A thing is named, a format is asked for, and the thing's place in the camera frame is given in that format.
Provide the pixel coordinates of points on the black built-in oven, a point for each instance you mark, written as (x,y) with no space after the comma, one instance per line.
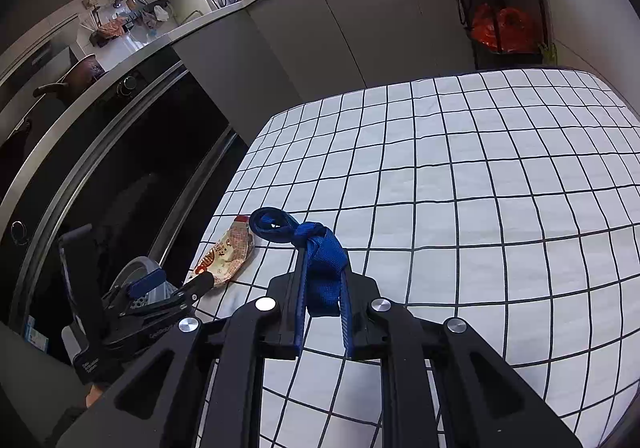
(146,164)

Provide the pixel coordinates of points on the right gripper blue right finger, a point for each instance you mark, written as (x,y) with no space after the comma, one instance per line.
(346,313)

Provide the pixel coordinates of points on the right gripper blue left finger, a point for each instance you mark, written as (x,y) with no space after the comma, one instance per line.
(300,305)

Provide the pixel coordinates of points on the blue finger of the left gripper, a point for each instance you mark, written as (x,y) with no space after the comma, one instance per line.
(146,284)

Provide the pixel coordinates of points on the white black grid tablecloth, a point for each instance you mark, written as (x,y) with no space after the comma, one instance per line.
(509,199)

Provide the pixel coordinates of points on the person's left hand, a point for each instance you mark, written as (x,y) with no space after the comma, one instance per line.
(94,394)

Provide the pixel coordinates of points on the orange plastic bag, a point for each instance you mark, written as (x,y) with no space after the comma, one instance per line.
(506,29)

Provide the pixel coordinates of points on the brown cooking pot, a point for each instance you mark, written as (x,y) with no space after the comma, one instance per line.
(76,81)

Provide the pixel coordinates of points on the grey kitchen cabinets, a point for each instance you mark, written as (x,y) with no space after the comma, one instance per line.
(258,58)

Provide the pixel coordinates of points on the crumpled red snack wrapper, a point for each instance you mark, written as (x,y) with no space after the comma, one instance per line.
(226,258)

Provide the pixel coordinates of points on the grey perforated trash basket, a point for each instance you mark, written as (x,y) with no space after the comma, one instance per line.
(135,269)

